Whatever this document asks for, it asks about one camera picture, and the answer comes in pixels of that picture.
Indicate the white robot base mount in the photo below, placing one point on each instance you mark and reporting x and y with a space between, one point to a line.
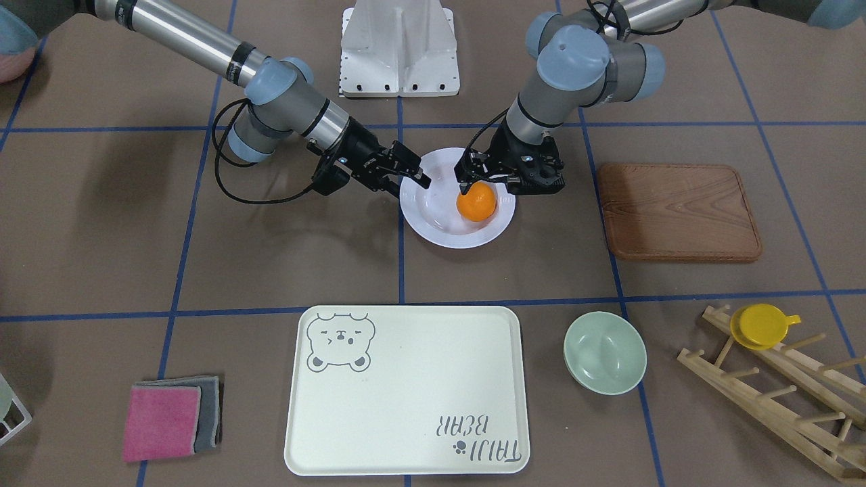
398 49

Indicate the cream bear tray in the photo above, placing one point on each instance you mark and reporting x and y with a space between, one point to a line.
383 390

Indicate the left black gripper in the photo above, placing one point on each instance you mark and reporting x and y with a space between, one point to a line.
501 149

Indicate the wooden mug rack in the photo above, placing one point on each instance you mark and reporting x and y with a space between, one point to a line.
815 413

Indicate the orange fruit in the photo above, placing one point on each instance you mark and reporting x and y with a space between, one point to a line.
479 203

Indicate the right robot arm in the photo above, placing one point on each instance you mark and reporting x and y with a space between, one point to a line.
279 97

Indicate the pink folded cloth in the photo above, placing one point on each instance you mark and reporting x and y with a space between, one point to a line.
162 422

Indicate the green ceramic bowl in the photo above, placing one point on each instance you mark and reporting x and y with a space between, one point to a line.
605 353

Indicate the grey folded cloth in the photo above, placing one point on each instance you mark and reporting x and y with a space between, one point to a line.
209 407

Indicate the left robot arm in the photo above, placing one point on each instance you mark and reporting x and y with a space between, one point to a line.
594 56

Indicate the pink bowl with ice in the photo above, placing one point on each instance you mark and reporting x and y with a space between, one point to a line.
13 61

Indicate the wooden cutting board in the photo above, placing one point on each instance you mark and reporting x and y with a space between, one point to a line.
677 213

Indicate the white round plate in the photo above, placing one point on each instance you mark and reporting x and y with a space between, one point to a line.
433 212

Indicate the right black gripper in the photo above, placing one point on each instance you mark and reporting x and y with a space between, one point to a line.
360 154

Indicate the yellow mug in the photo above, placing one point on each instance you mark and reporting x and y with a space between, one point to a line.
761 326

